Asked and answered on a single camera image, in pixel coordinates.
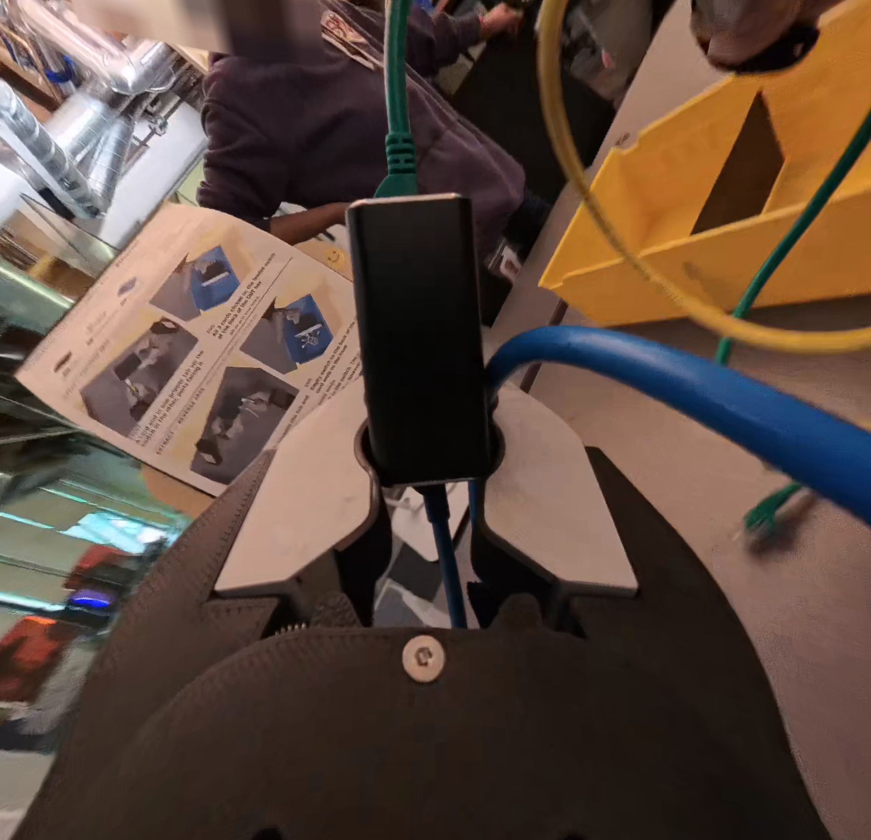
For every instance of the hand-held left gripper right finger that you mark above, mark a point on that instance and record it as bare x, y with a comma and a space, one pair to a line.
558, 513

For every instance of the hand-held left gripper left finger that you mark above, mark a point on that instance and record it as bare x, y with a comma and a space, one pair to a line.
306, 513

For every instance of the black network switch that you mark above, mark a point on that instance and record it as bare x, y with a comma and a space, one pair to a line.
422, 336

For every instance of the yellow plastic bin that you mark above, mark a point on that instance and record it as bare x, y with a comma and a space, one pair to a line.
646, 241

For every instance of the person's right hand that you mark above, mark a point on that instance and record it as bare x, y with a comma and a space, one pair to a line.
748, 3

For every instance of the printed instruction sheet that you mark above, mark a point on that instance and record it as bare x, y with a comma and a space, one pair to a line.
224, 350

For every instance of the silver air duct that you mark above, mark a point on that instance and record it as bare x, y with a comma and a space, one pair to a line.
81, 125

